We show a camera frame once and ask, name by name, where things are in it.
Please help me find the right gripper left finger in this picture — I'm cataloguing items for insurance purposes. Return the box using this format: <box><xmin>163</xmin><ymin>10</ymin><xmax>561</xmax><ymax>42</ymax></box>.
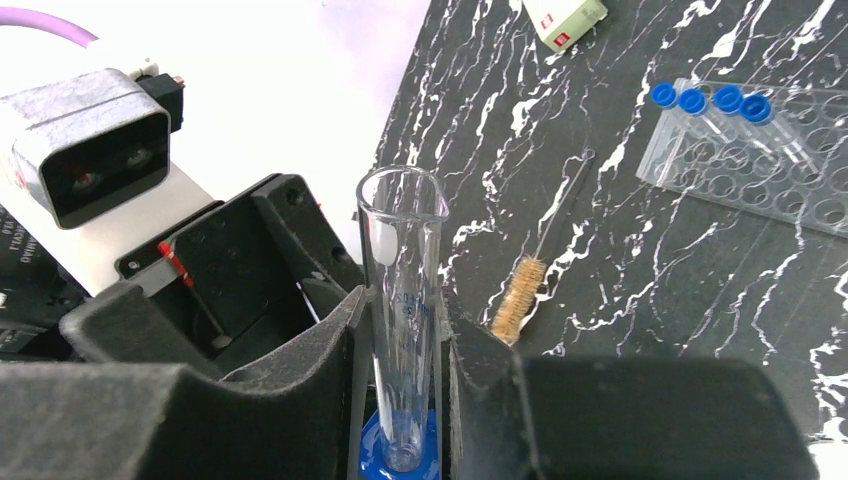
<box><xmin>1</xmin><ymin>287</ymin><xmax>368</xmax><ymax>479</ymax></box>

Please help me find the clear test tube rack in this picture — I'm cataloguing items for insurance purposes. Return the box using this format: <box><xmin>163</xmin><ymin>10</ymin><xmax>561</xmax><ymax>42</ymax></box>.
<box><xmin>637</xmin><ymin>79</ymin><xmax>847</xmax><ymax>237</ymax></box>

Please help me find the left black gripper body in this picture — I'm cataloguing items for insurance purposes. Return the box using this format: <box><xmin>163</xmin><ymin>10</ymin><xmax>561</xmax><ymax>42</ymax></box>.
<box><xmin>115</xmin><ymin>174</ymin><xmax>363</xmax><ymax>371</ymax></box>

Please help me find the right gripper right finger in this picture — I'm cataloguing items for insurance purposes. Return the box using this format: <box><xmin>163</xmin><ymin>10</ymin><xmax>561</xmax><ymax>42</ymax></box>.
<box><xmin>443</xmin><ymin>291</ymin><xmax>819</xmax><ymax>479</ymax></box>

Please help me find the clear graduated cylinder blue base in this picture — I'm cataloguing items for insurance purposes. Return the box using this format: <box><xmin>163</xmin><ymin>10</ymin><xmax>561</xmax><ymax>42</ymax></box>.
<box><xmin>357</xmin><ymin>166</ymin><xmax>449</xmax><ymax>475</ymax></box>

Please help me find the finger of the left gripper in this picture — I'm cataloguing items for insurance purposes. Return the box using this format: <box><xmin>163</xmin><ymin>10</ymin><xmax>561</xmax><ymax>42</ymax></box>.
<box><xmin>59</xmin><ymin>282</ymin><xmax>224</xmax><ymax>379</ymax></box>

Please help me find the blue capped test tube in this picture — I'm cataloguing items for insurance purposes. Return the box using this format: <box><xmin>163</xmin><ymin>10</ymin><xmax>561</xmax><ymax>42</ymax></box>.
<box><xmin>678</xmin><ymin>87</ymin><xmax>708</xmax><ymax>116</ymax></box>
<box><xmin>712</xmin><ymin>85</ymin><xmax>744</xmax><ymax>116</ymax></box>
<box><xmin>651</xmin><ymin>82</ymin><xmax>679</xmax><ymax>110</ymax></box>
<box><xmin>739</xmin><ymin>93</ymin><xmax>774</xmax><ymax>126</ymax></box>

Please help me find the small cream cardboard box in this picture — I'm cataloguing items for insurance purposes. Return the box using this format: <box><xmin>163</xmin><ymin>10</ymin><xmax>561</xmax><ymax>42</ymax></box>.
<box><xmin>522</xmin><ymin>0</ymin><xmax>608</xmax><ymax>54</ymax></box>

